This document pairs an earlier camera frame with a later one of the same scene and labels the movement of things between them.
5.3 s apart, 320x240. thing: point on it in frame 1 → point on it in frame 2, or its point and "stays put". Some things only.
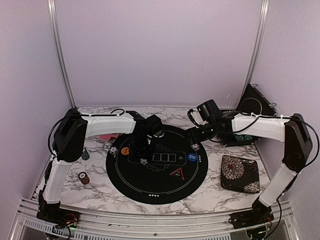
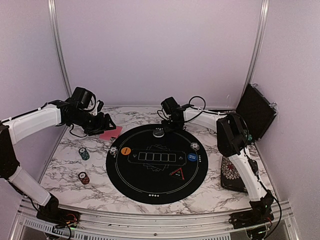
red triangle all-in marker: x=178 y=174 stays put
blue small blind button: x=192 y=157 stays put
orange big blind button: x=125 y=151 stays put
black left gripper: x=133 y=152 → x=102 y=124
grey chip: x=113 y=150 stays put
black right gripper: x=194 y=138 → x=167 y=129
